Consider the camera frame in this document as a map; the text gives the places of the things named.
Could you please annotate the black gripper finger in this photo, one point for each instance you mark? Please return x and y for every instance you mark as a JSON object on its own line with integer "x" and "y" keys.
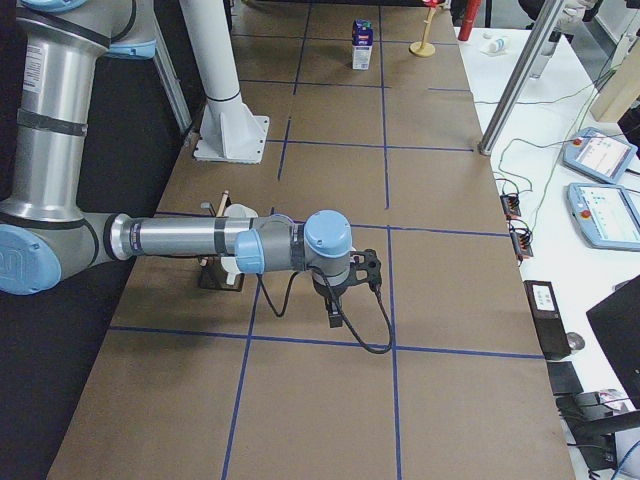
{"x": 335, "y": 317}

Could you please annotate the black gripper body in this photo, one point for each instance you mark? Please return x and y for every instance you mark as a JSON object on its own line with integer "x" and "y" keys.
{"x": 328, "y": 292}

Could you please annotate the blue white milk carton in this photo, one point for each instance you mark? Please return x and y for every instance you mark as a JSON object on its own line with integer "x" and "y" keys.
{"x": 362, "y": 44}

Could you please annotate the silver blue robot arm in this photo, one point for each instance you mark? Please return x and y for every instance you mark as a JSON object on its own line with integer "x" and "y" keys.
{"x": 46, "y": 238}

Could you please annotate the white plate in rack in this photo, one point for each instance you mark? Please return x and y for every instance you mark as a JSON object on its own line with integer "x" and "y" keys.
{"x": 237, "y": 212}

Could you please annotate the black dish rack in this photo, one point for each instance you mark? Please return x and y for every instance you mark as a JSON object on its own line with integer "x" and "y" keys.
{"x": 212, "y": 274}

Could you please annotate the black relay module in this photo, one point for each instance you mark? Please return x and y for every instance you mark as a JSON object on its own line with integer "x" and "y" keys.
{"x": 521, "y": 238}
{"x": 511, "y": 205}

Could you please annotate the black box with label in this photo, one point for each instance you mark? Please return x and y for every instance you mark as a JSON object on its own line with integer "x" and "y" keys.
{"x": 547, "y": 319}

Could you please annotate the wooden mug tree stand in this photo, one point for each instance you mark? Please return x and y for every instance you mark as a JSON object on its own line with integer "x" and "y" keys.
{"x": 423, "y": 48}

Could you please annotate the black monitor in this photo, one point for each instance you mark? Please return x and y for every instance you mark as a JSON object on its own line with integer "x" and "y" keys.
{"x": 615, "y": 324}

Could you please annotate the near teach pendant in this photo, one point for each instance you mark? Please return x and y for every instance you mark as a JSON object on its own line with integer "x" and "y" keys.
{"x": 605, "y": 216}

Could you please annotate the teach pendant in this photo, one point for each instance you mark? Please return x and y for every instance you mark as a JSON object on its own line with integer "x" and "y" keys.
{"x": 597, "y": 155}
{"x": 605, "y": 216}

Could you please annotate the white blue tube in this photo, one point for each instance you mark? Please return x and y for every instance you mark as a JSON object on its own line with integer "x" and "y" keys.
{"x": 495, "y": 45}

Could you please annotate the far teach pendant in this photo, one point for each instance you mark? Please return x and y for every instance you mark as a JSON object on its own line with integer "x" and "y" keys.
{"x": 597, "y": 155}

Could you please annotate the dark red bottle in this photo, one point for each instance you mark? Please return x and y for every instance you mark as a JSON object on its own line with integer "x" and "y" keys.
{"x": 470, "y": 13}

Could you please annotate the wooden board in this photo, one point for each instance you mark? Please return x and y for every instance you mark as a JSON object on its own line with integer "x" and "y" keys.
{"x": 622, "y": 89}

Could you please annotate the white pedestal column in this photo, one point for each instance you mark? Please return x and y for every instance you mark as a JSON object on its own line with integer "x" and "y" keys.
{"x": 229, "y": 131}

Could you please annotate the aluminium frame post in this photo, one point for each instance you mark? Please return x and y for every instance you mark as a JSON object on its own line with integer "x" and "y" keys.
{"x": 540, "y": 32}

